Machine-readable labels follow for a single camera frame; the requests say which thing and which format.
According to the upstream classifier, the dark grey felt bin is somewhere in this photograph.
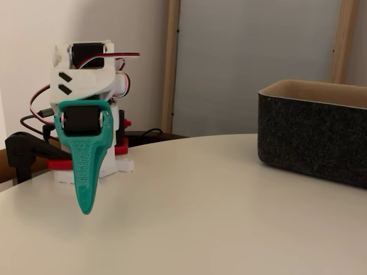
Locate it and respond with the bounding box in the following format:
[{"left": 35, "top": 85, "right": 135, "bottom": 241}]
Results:
[{"left": 257, "top": 79, "right": 367, "bottom": 190}]

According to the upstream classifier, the black and red table clamp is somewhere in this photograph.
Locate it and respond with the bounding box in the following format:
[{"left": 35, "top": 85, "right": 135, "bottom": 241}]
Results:
[
  {"left": 114, "top": 110, "right": 132, "bottom": 155},
  {"left": 5, "top": 131, "right": 74, "bottom": 184}
]

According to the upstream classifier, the black power plug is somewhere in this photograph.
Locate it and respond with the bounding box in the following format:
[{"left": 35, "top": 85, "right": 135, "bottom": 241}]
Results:
[{"left": 42, "top": 124, "right": 56, "bottom": 142}]

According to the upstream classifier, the wooden framed grey panel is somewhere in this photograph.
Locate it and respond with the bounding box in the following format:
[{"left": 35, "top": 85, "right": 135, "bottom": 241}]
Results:
[{"left": 162, "top": 0, "right": 367, "bottom": 135}]

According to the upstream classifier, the grey USB cable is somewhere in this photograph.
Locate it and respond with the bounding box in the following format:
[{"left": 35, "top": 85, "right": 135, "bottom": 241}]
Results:
[{"left": 19, "top": 109, "right": 56, "bottom": 137}]

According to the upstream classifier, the black cable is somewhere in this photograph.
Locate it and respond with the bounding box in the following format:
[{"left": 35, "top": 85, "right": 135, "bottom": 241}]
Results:
[{"left": 139, "top": 128, "right": 164, "bottom": 144}]

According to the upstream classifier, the red white black servo wire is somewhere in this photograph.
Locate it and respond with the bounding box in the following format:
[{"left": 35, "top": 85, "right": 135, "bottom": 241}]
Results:
[{"left": 30, "top": 84, "right": 57, "bottom": 120}]

